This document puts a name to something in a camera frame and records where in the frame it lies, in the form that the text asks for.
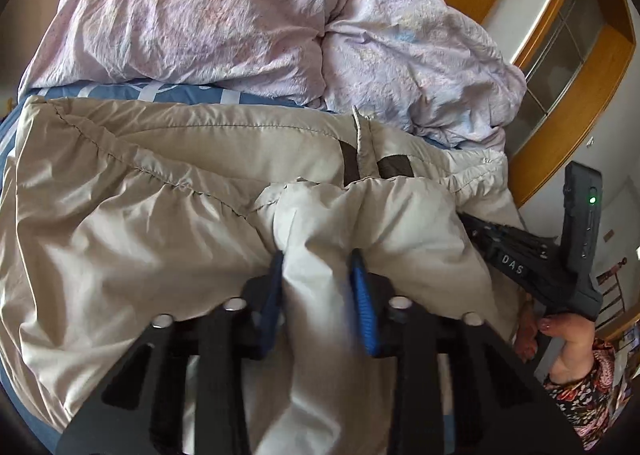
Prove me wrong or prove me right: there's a person's right forearm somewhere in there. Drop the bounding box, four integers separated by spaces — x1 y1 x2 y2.
542 340 623 451

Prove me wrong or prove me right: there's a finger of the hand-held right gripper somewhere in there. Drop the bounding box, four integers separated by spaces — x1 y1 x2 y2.
457 212 560 261

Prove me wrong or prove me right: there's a dark wooden chair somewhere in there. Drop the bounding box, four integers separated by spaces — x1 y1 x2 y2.
597 257 629 331

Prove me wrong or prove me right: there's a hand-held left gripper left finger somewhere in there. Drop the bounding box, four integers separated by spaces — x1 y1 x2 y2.
55 251 286 455

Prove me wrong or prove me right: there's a pink floral duvet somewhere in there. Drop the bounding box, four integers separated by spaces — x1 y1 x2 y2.
17 0 528 151

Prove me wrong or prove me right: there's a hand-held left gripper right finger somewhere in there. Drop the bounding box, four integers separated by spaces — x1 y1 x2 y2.
347 250 586 455

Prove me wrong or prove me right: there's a frosted glass door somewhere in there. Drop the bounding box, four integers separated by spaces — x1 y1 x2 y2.
505 0 608 151

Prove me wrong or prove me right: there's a beige quilted down jacket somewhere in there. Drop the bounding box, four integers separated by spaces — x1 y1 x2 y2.
0 95 526 455

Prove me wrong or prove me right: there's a person's right hand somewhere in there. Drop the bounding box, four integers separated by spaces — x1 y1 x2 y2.
515 302 596 378

